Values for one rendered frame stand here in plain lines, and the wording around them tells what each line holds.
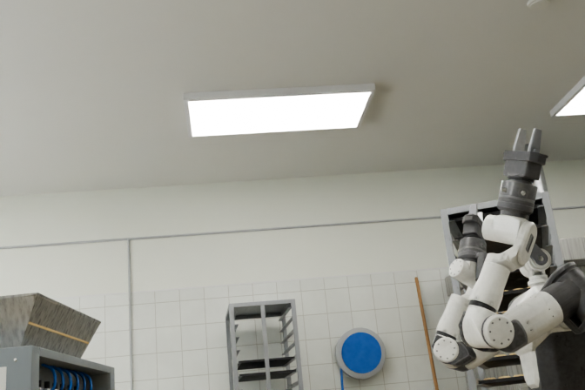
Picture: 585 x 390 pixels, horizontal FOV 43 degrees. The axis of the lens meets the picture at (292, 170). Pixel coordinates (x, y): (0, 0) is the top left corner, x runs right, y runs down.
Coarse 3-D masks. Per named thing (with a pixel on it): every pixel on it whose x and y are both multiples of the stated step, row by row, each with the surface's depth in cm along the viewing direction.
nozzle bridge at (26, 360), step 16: (0, 352) 174; (16, 352) 174; (32, 352) 174; (48, 352) 184; (0, 368) 173; (16, 368) 173; (32, 368) 173; (64, 368) 211; (80, 368) 215; (96, 368) 222; (112, 368) 240; (0, 384) 172; (16, 384) 172; (32, 384) 172; (80, 384) 232; (96, 384) 236; (112, 384) 238
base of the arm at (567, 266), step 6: (564, 264) 186; (570, 264) 186; (558, 270) 185; (564, 270) 184; (552, 276) 185; (558, 276) 185; (546, 282) 187; (552, 282) 186; (570, 318) 184; (576, 318) 184; (570, 324) 183; (576, 324) 182; (582, 324) 180; (576, 330) 182; (582, 330) 181
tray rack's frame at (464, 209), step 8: (496, 200) 333; (536, 200) 330; (448, 208) 339; (456, 208) 338; (464, 208) 337; (480, 208) 335; (488, 208) 335; (496, 208) 347; (448, 216) 345; (456, 216) 354; (544, 216) 359; (552, 256) 377; (464, 288) 386; (480, 368) 373; (480, 376) 372
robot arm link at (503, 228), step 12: (504, 204) 182; (516, 204) 180; (528, 204) 181; (492, 216) 186; (504, 216) 183; (516, 216) 181; (528, 216) 187; (492, 228) 184; (504, 228) 182; (516, 228) 180; (492, 240) 186; (504, 240) 183
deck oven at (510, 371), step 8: (560, 240) 517; (568, 240) 518; (576, 240) 518; (584, 240) 519; (568, 248) 516; (576, 248) 516; (584, 248) 517; (568, 256) 514; (576, 256) 515; (584, 256) 515; (576, 264) 530; (584, 264) 533; (584, 272) 534; (448, 280) 614; (448, 288) 615; (448, 296) 619; (496, 368) 526; (504, 368) 511; (512, 368) 507; (520, 368) 508; (488, 376) 542; (496, 376) 527; (512, 376) 506; (520, 384) 502
